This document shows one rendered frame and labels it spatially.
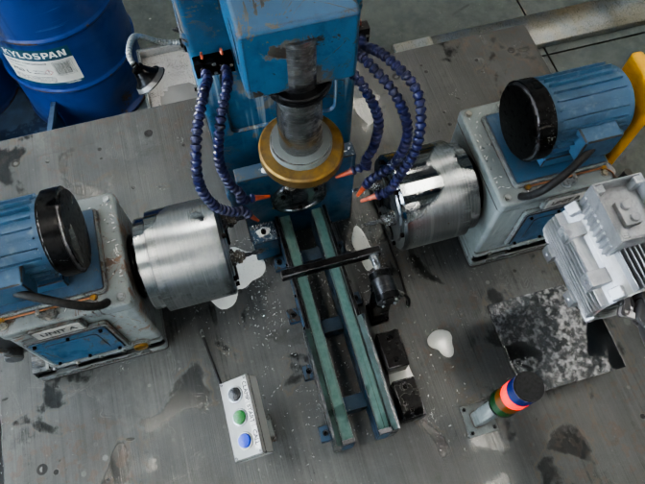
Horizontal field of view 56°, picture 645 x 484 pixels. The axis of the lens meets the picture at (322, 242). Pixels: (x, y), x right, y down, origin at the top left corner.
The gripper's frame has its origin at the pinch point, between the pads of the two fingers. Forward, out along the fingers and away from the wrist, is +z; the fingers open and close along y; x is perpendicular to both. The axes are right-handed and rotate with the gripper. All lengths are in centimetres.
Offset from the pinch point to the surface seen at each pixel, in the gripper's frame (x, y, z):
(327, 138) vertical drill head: 6, 47, 37
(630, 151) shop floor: 145, -115, 65
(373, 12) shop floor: 159, -25, 179
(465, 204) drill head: 27.4, 15.8, 22.9
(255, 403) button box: 30, 74, -9
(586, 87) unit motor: 5.5, -10.3, 34.9
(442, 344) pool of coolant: 57, 24, -5
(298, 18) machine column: -29, 52, 40
